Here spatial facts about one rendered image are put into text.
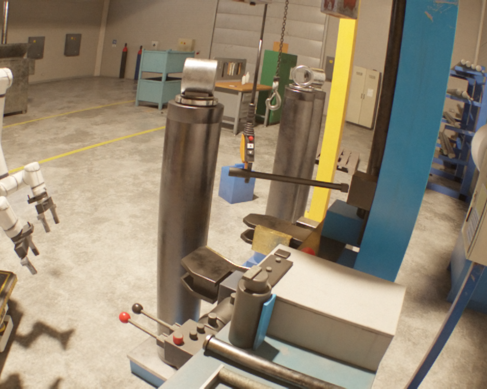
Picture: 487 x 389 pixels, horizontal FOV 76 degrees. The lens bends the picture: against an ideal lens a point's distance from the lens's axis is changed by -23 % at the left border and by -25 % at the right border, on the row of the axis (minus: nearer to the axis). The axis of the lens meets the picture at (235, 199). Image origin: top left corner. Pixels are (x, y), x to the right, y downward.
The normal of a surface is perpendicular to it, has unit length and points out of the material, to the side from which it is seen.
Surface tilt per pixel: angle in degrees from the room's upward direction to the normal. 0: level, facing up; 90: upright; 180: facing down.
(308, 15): 90
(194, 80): 98
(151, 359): 0
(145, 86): 90
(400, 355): 0
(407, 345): 0
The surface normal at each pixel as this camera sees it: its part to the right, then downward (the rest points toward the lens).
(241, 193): 0.58, 0.38
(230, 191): -0.81, 0.12
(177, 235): -0.14, 0.36
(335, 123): -0.48, 0.28
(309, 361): 0.13, -0.92
